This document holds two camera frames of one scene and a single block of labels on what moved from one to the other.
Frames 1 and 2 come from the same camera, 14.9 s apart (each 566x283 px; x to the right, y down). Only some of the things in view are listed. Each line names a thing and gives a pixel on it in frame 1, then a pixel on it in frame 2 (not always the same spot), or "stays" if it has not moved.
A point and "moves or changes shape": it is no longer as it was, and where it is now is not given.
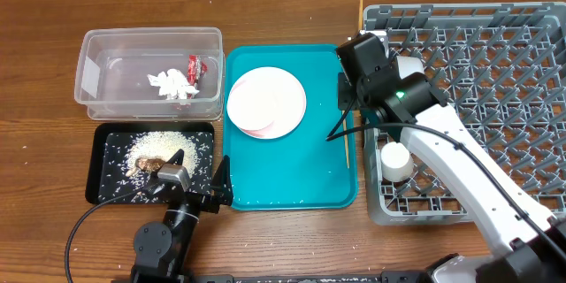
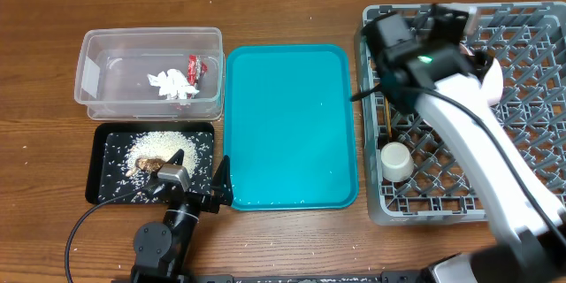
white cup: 396,163 stays
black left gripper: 210,203 stays
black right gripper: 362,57 → 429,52
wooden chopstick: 346,141 moves or changes shape
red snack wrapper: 195,68 stays
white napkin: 173,84 stays
